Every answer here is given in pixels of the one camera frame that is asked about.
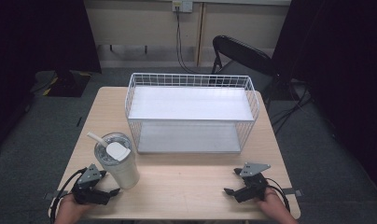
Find grey tape strip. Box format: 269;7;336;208
282;187;304;198

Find dark curtain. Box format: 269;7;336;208
0;0;103;157
271;0;377;202

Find black stand base yellow tape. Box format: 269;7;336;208
30;69;93;98

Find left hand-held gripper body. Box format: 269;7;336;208
71;163;112;206

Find left hand-held gripper black cable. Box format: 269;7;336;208
49;167;89;224

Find black floor cables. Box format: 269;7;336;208
266;78;316;135

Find white wire shelf rack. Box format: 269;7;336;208
124;72;260;155

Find hand-held gripper black cable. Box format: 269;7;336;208
265;177;291;213
49;167;89;224

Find person's right hand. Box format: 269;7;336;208
255;187;291;220

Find black wall cable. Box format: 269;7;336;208
175;7;211;76

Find black folding chair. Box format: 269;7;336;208
208;35;277;95

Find person's left hand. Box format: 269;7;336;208
54;193;95;224

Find white straw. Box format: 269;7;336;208
86;131;109;147

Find right hand-held gripper black cable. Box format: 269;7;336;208
265;177;291;213

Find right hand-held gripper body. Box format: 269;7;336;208
232;161;272;203

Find beige tumbler cup clear lid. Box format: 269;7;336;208
93;132;141;190

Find white wall outlet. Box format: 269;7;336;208
172;0;194;14

